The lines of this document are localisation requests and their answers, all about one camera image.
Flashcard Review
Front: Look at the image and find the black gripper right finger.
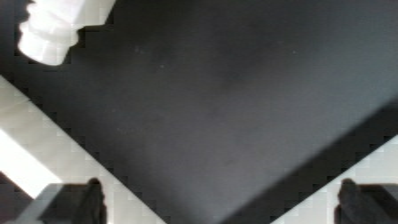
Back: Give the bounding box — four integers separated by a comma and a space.
335, 179, 398, 224

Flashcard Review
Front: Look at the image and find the white table leg far left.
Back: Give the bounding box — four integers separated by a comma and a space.
18, 0, 116, 66

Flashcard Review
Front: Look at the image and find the white square tabletop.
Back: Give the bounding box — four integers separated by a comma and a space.
273, 135, 398, 224

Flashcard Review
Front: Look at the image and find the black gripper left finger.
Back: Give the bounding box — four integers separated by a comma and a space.
40, 178, 107, 224

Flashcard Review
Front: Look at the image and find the white U-shaped obstacle fence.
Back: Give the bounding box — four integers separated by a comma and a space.
0, 76, 166, 224

